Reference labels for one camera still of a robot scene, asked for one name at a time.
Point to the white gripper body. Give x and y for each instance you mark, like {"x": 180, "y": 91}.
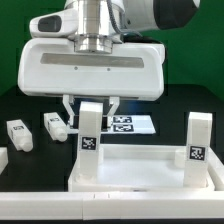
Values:
{"x": 51, "y": 67}

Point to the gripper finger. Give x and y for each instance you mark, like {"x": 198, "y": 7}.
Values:
{"x": 114, "y": 103}
{"x": 68, "y": 102}

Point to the white desk top tray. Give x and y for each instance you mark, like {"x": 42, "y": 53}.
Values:
{"x": 142, "y": 168}

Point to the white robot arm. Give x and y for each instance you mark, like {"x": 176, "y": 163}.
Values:
{"x": 93, "y": 48}

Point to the white marker sheet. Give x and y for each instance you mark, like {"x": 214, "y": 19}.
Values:
{"x": 117, "y": 124}

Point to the white left border block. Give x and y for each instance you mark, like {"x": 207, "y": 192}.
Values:
{"x": 3, "y": 158}

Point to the white front border bar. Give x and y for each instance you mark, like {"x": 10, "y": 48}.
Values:
{"x": 111, "y": 205}

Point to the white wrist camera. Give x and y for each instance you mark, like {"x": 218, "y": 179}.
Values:
{"x": 55, "y": 25}

